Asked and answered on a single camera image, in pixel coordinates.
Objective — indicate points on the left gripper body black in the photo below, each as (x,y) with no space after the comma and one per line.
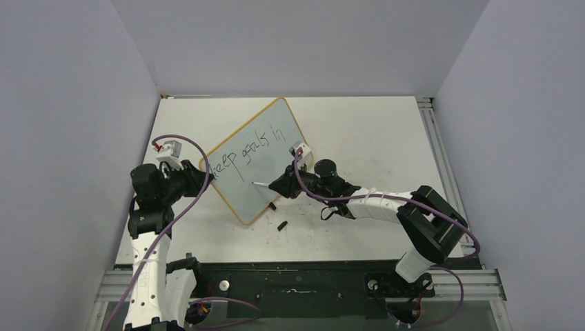
(179,183)

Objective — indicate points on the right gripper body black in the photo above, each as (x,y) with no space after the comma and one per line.
(299,181)

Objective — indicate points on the yellow framed whiteboard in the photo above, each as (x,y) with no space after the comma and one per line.
(257,151)

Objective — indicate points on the black marker cap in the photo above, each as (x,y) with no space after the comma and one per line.
(282,226)

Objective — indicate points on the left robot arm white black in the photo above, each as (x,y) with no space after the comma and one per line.
(159,296)

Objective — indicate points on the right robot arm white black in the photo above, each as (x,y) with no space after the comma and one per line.
(433,226)

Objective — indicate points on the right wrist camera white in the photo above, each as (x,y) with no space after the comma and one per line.
(302,153)

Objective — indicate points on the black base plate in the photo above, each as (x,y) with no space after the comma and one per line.
(322,289)

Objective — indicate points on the aluminium frame rail right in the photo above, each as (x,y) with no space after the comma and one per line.
(425,106)

